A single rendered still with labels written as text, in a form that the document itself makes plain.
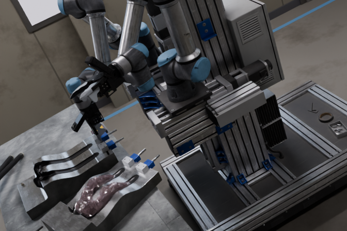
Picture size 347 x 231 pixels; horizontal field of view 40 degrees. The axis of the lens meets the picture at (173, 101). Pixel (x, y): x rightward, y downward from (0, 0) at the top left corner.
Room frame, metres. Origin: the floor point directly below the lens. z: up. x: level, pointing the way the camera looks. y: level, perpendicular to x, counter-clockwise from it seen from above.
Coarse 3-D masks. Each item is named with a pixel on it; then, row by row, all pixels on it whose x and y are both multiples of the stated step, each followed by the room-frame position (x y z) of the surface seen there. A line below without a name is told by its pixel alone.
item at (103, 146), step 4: (112, 140) 2.05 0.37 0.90; (120, 140) 2.04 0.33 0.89; (100, 144) 2.03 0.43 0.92; (104, 144) 2.02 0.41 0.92; (108, 144) 2.02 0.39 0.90; (112, 144) 2.01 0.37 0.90; (100, 148) 2.01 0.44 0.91; (104, 148) 2.00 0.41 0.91; (108, 148) 2.00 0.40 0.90; (112, 148) 2.01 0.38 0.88; (104, 152) 1.99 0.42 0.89
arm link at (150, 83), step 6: (132, 72) 1.70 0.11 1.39; (138, 72) 1.69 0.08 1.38; (144, 72) 1.69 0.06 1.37; (150, 72) 1.72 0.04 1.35; (126, 78) 1.76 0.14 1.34; (132, 78) 1.72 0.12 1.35; (138, 78) 1.69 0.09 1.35; (144, 78) 1.69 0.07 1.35; (150, 78) 1.70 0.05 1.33; (138, 84) 1.70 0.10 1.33; (144, 84) 1.69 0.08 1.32; (150, 84) 1.70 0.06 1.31; (144, 90) 1.69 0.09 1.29
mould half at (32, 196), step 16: (80, 144) 2.16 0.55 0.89; (96, 144) 2.09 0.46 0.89; (80, 160) 2.02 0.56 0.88; (96, 160) 1.96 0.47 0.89; (112, 160) 1.95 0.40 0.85; (32, 176) 2.09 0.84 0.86; (64, 176) 1.90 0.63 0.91; (80, 176) 1.91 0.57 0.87; (32, 192) 1.95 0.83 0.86; (48, 192) 1.86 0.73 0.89; (64, 192) 1.88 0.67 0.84; (32, 208) 1.83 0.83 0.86; (48, 208) 1.85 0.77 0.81
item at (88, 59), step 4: (92, 56) 1.63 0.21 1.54; (88, 60) 1.62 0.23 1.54; (92, 60) 1.61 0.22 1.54; (96, 60) 1.62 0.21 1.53; (88, 64) 1.63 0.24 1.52; (92, 64) 1.62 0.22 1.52; (96, 64) 1.61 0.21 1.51; (100, 64) 1.62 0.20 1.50; (104, 64) 1.63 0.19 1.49; (96, 68) 1.64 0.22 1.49; (100, 68) 1.62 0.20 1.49; (104, 68) 1.63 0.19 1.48; (108, 68) 1.63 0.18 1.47; (108, 72) 1.63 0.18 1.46; (112, 72) 1.64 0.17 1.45
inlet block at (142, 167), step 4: (156, 156) 1.83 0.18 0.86; (148, 160) 1.81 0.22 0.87; (152, 160) 1.81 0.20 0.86; (140, 164) 1.79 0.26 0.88; (144, 164) 1.78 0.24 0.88; (148, 164) 1.78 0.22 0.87; (152, 164) 1.79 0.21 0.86; (136, 168) 1.79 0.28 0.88; (140, 168) 1.76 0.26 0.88; (144, 168) 1.76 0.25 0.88; (148, 168) 1.77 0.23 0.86; (140, 172) 1.77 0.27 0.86; (144, 172) 1.75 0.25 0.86
